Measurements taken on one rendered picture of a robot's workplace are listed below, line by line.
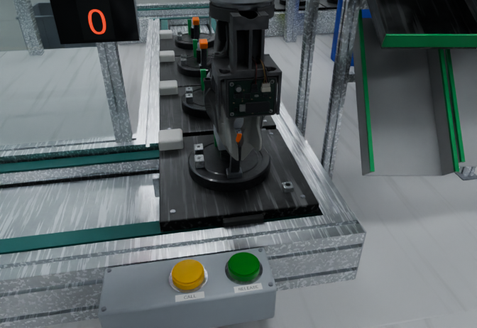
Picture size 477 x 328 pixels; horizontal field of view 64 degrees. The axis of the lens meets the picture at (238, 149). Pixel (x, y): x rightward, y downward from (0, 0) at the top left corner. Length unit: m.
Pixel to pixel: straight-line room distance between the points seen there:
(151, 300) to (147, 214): 0.21
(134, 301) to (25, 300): 0.16
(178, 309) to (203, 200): 0.18
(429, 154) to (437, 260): 0.18
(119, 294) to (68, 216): 0.24
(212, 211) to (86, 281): 0.19
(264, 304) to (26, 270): 0.30
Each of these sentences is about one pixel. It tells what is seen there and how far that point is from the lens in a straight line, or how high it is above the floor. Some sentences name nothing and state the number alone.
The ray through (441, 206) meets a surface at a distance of 0.84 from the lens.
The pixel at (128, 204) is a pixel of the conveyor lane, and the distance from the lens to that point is 0.69.
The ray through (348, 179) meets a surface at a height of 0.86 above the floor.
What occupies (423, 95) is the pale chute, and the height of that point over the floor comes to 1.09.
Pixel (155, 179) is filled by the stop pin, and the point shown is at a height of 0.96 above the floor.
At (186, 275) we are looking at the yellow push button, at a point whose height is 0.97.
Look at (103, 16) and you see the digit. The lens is 0.65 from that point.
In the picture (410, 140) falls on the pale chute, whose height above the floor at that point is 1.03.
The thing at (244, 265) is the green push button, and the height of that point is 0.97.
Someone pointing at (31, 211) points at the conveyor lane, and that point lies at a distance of 0.74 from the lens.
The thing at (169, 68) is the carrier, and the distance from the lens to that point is 1.12.
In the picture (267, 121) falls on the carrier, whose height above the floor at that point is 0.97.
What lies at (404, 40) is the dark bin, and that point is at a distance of 0.57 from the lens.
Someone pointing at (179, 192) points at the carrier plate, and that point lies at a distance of 0.61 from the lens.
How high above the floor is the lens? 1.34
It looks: 32 degrees down
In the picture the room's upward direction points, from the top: straight up
